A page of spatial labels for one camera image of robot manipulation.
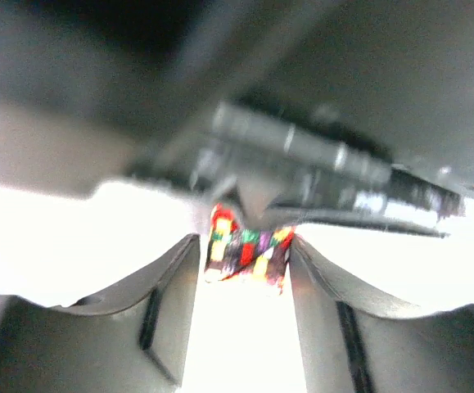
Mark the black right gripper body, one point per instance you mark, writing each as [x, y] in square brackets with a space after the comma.
[274, 173]

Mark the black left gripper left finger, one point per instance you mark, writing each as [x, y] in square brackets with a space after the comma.
[129, 337]

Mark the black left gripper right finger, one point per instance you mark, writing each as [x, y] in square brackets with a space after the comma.
[355, 337]

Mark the red multicolour checked tie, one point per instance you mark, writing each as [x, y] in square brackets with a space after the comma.
[238, 254]

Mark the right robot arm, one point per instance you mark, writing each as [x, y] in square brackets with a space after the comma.
[357, 113]

